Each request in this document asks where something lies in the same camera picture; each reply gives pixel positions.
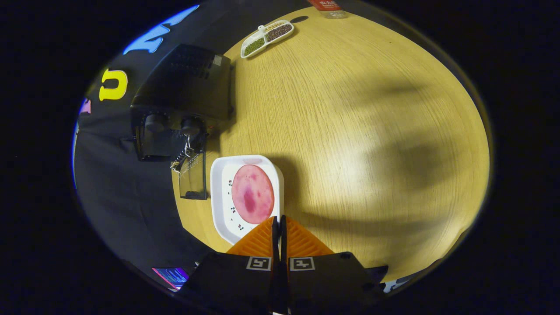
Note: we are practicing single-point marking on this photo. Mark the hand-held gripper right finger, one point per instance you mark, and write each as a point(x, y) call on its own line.
point(323, 280)

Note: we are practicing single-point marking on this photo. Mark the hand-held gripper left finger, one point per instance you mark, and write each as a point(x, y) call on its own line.
point(236, 280)

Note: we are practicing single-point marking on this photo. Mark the white square food tray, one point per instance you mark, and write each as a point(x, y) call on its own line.
point(222, 210)

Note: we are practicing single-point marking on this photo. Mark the pink ham slice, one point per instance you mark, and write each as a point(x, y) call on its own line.
point(253, 192)

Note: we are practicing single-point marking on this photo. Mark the black toaster oven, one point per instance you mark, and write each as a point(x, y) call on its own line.
point(188, 83)

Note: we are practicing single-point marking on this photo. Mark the lit screen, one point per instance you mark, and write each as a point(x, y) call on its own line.
point(171, 276)

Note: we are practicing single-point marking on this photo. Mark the black backdrop cloth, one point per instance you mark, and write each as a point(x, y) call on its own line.
point(122, 201)

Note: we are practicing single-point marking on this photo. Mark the white divided bean dish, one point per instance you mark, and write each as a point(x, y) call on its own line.
point(267, 37)

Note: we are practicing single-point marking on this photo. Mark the clear bottle red label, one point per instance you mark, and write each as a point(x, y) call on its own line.
point(328, 6)

